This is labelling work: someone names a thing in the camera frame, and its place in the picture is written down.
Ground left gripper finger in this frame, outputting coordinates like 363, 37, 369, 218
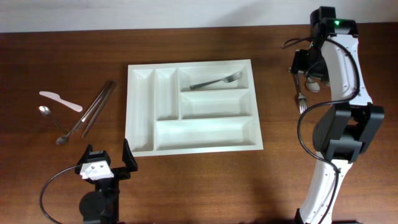
122, 139, 138, 172
77, 144, 93, 166

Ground steel spoon pointing down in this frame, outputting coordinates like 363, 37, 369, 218
305, 77, 320, 93

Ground steel fork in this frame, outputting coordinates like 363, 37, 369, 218
189, 72, 243, 90
293, 74, 307, 114

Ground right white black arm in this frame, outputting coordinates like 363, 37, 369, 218
289, 6, 384, 224

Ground left black arm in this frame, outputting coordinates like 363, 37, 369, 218
75, 139, 138, 224

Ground steel kitchen tongs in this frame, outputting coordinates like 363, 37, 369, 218
81, 82, 116, 139

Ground small steel teaspoon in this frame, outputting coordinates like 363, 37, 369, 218
39, 106, 68, 134

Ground white plastic knife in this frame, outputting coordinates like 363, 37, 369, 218
39, 91, 83, 112

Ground white plastic cutlery tray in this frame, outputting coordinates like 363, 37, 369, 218
125, 59, 264, 157

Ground long-handled steel spoon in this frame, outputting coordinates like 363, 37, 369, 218
56, 80, 114, 145

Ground right black camera cable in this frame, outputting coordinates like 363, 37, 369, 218
281, 36, 361, 224

